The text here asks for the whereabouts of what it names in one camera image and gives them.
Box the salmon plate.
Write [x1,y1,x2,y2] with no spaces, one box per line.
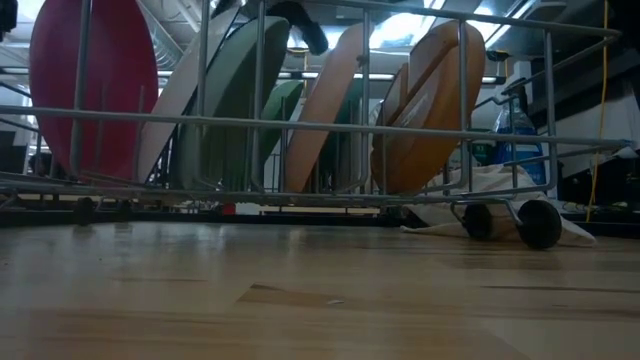
[283,22,375,195]

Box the pale mint plate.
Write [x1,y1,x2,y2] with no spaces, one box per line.
[176,15,292,192]

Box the light green plate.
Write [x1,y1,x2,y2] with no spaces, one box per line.
[255,79,305,169]

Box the blue patterned plate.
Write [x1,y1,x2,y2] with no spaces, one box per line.
[136,4,242,184]

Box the pink plate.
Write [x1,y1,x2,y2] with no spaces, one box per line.
[28,0,160,182]

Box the orange divided plate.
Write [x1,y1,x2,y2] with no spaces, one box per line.
[369,19,487,196]

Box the white striped dish towel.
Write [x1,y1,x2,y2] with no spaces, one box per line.
[399,163,597,248]

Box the grey wire dish rack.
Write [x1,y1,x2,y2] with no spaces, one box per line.
[0,0,630,250]

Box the ceiling light strip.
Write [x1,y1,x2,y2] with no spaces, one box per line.
[157,69,506,85]

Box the blue dish soap bottle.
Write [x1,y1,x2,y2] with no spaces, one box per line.
[493,106,547,186]

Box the black aluminium table frame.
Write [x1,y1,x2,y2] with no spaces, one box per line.
[0,208,640,239]

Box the yellow cable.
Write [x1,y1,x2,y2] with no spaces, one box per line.
[585,0,610,224]

